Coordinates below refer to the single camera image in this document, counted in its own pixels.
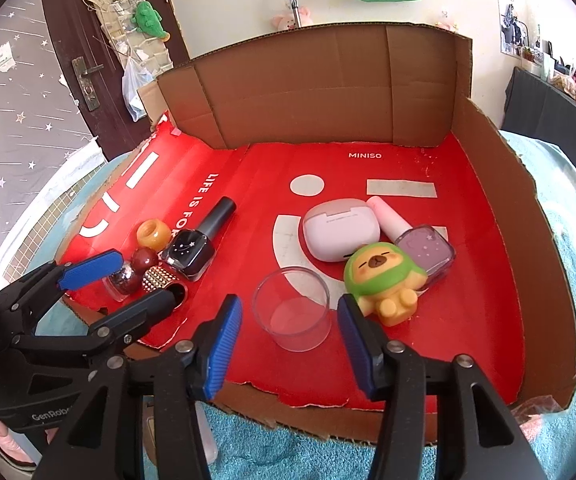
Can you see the beige hanging pocket organizer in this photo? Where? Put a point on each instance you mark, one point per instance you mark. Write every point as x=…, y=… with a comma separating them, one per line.
x=118, y=25

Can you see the silver pen with red cap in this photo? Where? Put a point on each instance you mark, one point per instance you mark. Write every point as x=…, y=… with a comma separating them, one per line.
x=293, y=5

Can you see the green hooded capybara toy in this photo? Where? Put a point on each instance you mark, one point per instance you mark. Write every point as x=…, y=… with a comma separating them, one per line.
x=378, y=275

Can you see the person's left hand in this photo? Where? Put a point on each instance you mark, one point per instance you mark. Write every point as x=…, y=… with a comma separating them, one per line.
x=8, y=445

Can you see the clear hanging plastic bag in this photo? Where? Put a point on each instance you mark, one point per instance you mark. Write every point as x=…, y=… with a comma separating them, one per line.
x=135, y=90

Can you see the small pink plush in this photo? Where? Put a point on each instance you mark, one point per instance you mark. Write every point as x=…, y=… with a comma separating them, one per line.
x=445, y=22

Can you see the table with dark blue cloth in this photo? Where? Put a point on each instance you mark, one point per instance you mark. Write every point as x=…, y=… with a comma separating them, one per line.
x=548, y=110

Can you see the green plush toy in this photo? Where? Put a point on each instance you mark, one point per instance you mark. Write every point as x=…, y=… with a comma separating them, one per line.
x=148, y=20

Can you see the clear glass cup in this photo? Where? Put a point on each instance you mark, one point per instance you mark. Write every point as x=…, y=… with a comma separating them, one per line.
x=293, y=320

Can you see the grey starry curtain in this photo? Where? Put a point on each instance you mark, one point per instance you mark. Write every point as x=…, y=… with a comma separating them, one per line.
x=13, y=110

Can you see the black starry nail polish bottle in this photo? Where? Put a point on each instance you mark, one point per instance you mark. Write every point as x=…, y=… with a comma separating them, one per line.
x=190, y=252

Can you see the glitter bottle red ball cap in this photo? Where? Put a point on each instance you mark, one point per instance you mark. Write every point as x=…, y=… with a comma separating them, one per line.
x=145, y=260

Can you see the dark brown door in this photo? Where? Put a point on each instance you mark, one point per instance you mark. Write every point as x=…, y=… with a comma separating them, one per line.
x=68, y=25

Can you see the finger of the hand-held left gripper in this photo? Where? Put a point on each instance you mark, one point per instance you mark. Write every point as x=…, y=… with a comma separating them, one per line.
x=90, y=267
x=143, y=312

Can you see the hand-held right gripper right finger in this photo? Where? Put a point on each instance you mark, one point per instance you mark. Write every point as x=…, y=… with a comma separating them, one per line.
x=360, y=350

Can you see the pink pig plush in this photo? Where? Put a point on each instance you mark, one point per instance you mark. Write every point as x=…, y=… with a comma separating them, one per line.
x=283, y=21

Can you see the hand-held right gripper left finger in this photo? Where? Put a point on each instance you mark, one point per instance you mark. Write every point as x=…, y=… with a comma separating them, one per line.
x=223, y=345

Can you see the white cloth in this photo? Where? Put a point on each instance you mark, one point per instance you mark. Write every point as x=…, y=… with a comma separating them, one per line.
x=78, y=160

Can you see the clear plastic wrap piece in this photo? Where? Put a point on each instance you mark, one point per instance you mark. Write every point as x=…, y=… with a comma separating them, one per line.
x=538, y=410

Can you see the red-lined cardboard box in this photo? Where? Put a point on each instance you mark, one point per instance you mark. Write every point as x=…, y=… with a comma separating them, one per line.
x=468, y=285

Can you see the pink nail polish bottle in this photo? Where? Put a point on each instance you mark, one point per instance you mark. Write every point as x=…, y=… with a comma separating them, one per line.
x=423, y=250

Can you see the gold studded cylinder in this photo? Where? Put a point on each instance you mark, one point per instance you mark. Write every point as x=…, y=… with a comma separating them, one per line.
x=160, y=277

